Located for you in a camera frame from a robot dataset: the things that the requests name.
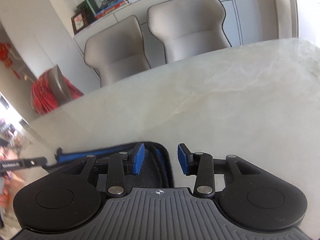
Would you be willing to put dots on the beige chair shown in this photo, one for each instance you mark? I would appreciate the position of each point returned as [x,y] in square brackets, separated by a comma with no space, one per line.
[117,52]
[187,28]

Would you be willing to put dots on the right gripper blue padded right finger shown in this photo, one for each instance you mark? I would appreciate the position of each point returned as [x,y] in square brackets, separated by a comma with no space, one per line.
[198,164]

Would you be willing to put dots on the red chinese knot decoration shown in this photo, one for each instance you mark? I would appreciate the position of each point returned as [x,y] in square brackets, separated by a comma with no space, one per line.
[5,51]

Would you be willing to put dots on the beige chair left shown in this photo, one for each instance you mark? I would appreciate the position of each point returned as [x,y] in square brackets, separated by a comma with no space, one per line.
[117,52]

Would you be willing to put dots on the red patterned cloth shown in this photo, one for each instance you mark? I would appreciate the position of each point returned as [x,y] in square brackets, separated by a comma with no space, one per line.
[43,100]

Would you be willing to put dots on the stack of books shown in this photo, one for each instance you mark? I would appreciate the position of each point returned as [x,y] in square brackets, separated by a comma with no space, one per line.
[114,6]

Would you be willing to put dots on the grey chair with cloth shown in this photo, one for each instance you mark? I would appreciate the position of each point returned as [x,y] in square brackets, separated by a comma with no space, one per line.
[59,86]

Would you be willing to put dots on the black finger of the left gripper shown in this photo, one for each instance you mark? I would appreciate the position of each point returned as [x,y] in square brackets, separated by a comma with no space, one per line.
[33,162]

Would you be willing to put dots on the person hand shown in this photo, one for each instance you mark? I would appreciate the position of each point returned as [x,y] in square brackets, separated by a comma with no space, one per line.
[11,183]

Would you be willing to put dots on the beige chair right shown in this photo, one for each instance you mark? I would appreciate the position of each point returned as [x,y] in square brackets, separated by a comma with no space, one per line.
[187,28]

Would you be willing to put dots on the framed picture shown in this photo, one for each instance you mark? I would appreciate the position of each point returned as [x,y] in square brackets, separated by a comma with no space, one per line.
[79,22]

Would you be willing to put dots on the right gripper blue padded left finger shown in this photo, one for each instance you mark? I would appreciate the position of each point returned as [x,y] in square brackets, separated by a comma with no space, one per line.
[122,164]

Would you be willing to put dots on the blue and grey towel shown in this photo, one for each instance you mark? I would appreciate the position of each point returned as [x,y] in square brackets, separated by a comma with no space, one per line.
[156,170]

